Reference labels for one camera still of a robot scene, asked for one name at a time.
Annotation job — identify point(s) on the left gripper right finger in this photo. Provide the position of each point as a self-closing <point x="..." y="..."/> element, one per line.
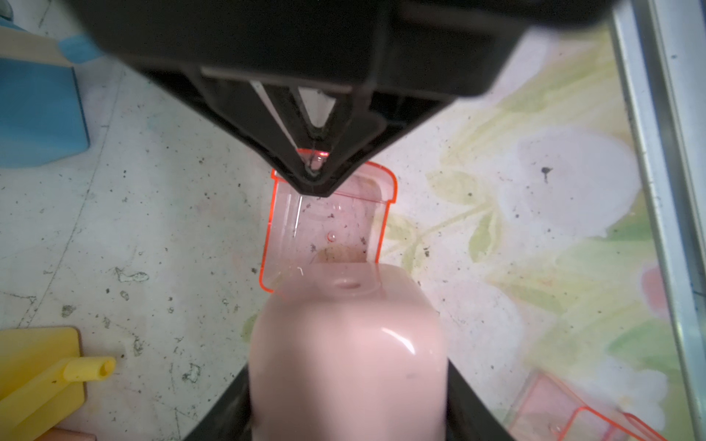
<point x="467" y="418"/>

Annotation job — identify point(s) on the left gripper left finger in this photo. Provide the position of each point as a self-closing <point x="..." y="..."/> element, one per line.
<point x="230" y="418"/>

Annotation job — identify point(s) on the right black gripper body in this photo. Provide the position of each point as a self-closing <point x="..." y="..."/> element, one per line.
<point x="416" y="48"/>

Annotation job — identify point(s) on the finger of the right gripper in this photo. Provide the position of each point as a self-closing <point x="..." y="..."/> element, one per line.
<point x="235" y="107"/>
<point x="359" y="126"/>

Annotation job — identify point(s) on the pink pencil sharpener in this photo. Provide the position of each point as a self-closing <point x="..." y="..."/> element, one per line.
<point x="348" y="351"/>

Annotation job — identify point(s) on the blue pencil sharpener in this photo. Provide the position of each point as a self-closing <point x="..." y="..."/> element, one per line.
<point x="42" y="116"/>

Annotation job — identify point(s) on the pink floral table mat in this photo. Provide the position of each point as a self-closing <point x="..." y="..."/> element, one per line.
<point x="520" y="214"/>

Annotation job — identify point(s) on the aluminium mounting rail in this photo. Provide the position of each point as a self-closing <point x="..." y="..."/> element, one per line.
<point x="661" y="53"/>

